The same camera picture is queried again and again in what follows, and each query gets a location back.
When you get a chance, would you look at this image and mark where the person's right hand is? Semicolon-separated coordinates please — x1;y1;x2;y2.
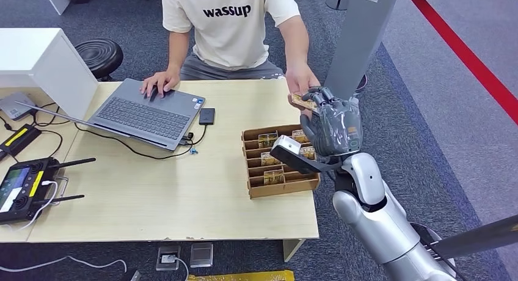
140;70;181;99

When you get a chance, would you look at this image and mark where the person's left hand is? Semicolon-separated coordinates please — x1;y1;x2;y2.
285;64;322;120

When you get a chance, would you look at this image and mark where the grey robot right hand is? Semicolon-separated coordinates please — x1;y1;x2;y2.
299;86;364;159

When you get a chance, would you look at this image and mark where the person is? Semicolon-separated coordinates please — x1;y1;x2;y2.
139;0;322;120

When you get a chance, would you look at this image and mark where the brown cardboard card holder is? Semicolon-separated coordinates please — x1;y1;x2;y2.
241;124;321;200

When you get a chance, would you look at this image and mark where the grey laptop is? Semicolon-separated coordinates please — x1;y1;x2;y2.
15;78;206;152

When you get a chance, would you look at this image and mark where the black external drive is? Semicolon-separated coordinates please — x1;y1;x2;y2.
199;107;216;126

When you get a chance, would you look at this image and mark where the black round stool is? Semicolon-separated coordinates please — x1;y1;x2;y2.
74;38;125;82

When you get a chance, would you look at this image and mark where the grey kiosk stand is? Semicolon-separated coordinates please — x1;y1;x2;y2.
323;0;406;103

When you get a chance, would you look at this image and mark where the white cabinet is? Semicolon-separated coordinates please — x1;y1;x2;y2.
0;27;100;121

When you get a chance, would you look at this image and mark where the pale wooden desk leg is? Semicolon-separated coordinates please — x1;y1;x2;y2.
282;238;307;263

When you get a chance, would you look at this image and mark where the small grey flat device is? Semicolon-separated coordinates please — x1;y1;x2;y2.
0;92;39;122

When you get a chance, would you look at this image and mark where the red barrier belt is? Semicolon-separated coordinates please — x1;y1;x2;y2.
403;0;518;125

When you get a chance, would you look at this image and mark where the round metal pole base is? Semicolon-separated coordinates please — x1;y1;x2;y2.
410;221;458;279

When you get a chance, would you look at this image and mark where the black box with yellow stripe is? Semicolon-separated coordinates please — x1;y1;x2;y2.
0;123;43;162

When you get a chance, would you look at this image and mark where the black remote controller with antennas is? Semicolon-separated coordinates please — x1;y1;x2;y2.
0;156;97;225

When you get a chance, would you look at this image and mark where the yellow flat item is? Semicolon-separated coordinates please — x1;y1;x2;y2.
188;270;297;281

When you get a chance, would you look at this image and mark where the floor socket with plug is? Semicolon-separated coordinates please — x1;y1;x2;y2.
156;245;183;272

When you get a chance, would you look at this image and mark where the closed floor socket plate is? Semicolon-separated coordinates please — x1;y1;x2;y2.
189;242;214;269

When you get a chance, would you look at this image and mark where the shiny metal pole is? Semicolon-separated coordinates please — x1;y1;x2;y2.
429;224;518;260

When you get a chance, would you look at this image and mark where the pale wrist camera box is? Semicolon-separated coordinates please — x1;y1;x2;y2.
269;134;346;175

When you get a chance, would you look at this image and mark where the black laptop cable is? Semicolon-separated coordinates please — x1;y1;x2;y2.
73;123;195;161

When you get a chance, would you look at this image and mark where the white controller cable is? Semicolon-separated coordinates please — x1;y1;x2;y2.
7;179;60;232

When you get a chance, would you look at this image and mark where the short white socket cable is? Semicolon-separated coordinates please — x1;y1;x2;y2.
173;256;191;281

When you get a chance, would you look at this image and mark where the long white floor cable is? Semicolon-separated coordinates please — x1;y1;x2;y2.
0;254;129;274

